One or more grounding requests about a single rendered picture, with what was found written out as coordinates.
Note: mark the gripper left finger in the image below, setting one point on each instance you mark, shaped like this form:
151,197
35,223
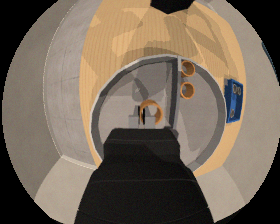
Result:
134,120

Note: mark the blue rectangular crate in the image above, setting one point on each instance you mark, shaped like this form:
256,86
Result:
235,101

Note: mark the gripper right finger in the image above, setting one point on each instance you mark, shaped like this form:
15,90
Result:
148,119

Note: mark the bronze bushing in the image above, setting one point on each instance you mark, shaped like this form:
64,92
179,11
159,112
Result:
190,90
190,68
159,113

